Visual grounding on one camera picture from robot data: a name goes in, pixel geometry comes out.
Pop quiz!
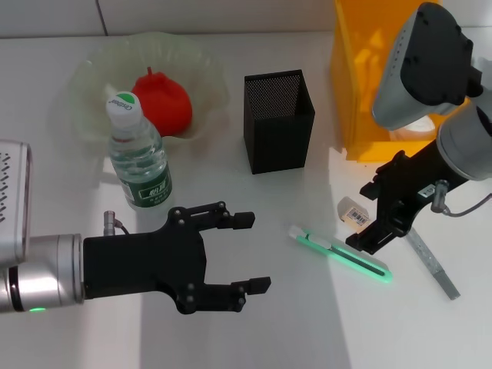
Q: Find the left wrist connector with cable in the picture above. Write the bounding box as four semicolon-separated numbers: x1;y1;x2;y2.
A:
102;209;131;236

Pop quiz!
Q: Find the right wrist connector with cable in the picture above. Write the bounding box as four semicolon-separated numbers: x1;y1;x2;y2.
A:
429;178;492;218

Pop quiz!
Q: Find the silver black right wrist camera box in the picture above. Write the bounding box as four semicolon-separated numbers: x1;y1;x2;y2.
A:
371;2;484;130

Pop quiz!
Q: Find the translucent wavy fruit plate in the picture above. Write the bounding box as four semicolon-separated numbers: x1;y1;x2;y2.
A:
63;32;231;147

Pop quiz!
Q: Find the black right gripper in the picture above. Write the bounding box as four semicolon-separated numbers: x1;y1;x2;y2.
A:
344;140;462;256

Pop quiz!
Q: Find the beige eraser with barcode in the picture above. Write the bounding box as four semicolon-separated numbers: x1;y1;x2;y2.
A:
337;195;376;231

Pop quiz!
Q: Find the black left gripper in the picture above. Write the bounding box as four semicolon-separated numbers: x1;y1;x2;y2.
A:
82;201;272;316

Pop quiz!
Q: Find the white paper ball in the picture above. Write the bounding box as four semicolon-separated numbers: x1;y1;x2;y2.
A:
388;115;443;144

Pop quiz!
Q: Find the yellow plastic bin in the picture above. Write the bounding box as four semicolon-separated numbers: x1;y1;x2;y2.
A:
330;0;443;163

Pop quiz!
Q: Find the wrist connector with cable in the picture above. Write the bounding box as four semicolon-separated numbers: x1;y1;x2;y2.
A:
429;178;492;218
102;209;131;236

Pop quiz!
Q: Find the black mesh pen holder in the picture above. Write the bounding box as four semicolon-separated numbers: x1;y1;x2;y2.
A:
244;69;317;176

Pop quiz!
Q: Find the red round fruit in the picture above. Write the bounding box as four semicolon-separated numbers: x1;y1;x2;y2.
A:
131;66;193;138

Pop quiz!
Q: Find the grey metal file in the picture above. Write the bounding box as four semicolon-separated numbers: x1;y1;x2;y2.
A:
407;226;462;301

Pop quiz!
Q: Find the clear water bottle green label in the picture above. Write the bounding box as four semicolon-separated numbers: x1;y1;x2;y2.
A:
105;91;174;211

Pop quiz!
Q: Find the green white utility knife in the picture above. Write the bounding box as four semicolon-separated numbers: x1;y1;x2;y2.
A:
288;224;394;285

